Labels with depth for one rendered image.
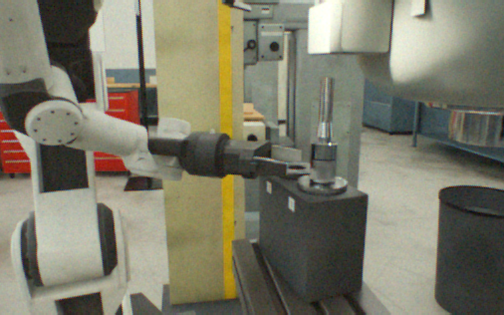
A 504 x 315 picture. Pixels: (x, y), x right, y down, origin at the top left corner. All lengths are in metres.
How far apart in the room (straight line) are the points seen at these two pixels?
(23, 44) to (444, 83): 0.49
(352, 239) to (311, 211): 0.11
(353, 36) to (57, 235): 0.65
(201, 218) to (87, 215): 1.38
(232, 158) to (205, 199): 1.38
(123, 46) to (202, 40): 7.40
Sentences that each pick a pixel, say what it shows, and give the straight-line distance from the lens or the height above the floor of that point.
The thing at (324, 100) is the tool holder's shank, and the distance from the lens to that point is 0.69.
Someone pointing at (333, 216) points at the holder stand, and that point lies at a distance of 0.68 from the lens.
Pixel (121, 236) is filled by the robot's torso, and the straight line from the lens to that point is 0.79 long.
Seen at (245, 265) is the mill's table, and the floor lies 0.93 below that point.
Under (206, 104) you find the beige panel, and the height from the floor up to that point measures 1.13.
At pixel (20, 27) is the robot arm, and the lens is 0.58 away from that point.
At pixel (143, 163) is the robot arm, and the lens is 0.75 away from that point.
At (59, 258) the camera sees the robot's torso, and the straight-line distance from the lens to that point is 0.79.
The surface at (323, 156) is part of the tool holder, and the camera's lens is 0.69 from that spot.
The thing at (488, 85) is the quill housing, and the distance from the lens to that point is 0.24.
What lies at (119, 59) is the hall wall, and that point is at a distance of 9.34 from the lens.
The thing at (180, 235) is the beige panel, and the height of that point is 0.44.
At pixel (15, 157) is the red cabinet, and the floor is 0.27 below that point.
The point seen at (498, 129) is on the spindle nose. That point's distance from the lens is 0.30.
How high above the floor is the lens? 1.34
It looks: 14 degrees down
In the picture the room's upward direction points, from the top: straight up
